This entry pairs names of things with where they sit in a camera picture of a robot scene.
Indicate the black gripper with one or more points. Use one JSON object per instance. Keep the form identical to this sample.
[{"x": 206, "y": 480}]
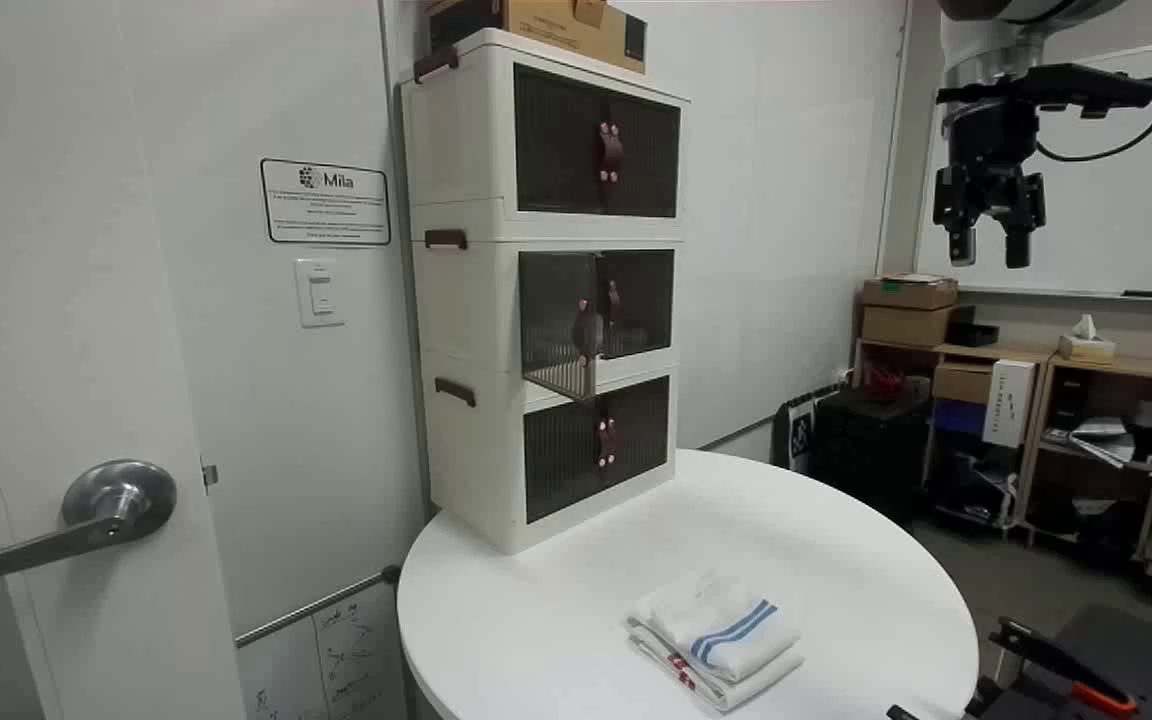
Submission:
[{"x": 989, "y": 153}]

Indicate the clear ribbed plastic bin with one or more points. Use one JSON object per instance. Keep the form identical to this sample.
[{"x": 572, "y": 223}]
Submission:
[{"x": 642, "y": 302}]

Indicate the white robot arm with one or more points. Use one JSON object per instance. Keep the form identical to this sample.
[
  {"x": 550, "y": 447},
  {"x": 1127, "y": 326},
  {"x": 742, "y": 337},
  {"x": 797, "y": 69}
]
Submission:
[{"x": 1019, "y": 33}]

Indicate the wooden shelf unit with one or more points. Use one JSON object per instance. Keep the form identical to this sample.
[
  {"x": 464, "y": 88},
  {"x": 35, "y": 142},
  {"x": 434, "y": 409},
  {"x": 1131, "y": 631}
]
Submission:
[
  {"x": 959, "y": 352},
  {"x": 1138, "y": 371}
]

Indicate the silver door latch plate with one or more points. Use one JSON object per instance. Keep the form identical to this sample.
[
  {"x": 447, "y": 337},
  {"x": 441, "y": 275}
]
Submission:
[{"x": 208, "y": 473}]

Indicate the white room door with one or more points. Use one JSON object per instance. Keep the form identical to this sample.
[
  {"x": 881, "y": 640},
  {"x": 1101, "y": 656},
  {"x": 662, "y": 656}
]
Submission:
[{"x": 70, "y": 294}]

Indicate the flat cardboard box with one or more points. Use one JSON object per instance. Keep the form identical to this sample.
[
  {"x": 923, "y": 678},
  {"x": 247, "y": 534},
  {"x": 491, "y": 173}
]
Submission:
[{"x": 910, "y": 294}]

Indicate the large cardboard box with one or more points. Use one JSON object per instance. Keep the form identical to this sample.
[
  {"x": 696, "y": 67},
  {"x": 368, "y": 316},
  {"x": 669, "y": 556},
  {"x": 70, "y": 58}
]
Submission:
[{"x": 905, "y": 326}]

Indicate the tissue box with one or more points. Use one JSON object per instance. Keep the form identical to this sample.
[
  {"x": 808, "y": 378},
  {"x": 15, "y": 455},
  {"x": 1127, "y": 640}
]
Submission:
[{"x": 1087, "y": 341}]

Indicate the small cardboard box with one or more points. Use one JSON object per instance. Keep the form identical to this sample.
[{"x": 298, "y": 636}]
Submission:
[{"x": 961, "y": 383}]

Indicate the white product box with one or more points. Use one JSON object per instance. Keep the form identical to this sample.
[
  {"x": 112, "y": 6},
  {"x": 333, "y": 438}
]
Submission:
[{"x": 1009, "y": 402}]

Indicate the black storage cabinet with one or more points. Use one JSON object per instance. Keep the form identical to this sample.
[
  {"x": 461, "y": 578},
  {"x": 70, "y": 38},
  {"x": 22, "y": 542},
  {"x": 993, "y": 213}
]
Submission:
[{"x": 870, "y": 447}]

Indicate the black framed picture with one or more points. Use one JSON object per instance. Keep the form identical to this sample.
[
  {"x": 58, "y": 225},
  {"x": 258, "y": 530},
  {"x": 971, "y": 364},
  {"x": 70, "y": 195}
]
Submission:
[{"x": 797, "y": 430}]

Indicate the black floor mat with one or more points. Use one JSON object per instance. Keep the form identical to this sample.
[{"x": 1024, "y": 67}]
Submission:
[{"x": 1138, "y": 660}]

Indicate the folded white towel blue stripes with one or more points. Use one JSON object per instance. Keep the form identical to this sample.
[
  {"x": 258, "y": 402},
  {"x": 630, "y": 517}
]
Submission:
[{"x": 722, "y": 626}]

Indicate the brown cardboard box black label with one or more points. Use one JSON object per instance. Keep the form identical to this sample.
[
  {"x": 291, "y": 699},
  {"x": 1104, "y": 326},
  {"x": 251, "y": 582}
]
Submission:
[{"x": 560, "y": 27}]

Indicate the white three-tier storage cabinet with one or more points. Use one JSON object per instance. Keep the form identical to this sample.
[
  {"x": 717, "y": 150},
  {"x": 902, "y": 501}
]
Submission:
[{"x": 470, "y": 306}]

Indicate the folded white towel red stripe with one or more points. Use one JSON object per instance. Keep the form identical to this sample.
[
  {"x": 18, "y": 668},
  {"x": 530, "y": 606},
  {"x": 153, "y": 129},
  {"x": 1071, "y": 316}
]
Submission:
[{"x": 717, "y": 689}]

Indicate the leaning white board panel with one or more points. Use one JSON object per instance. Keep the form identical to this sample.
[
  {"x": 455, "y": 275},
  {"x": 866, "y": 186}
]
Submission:
[{"x": 339, "y": 654}]

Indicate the wall whiteboard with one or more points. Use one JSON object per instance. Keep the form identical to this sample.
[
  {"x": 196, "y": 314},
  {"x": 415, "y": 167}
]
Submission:
[{"x": 1120, "y": 202}]

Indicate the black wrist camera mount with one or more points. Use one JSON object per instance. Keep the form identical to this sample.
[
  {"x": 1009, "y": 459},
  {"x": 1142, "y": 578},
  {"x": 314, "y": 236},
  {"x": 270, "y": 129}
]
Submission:
[{"x": 1043, "y": 88}]

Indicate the white wall sign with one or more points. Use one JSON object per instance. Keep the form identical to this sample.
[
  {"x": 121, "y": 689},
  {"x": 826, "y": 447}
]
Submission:
[{"x": 324, "y": 202}]

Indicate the white light switch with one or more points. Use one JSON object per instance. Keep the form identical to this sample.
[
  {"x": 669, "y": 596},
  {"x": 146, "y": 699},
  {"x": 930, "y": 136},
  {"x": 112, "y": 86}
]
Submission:
[{"x": 316, "y": 294}]

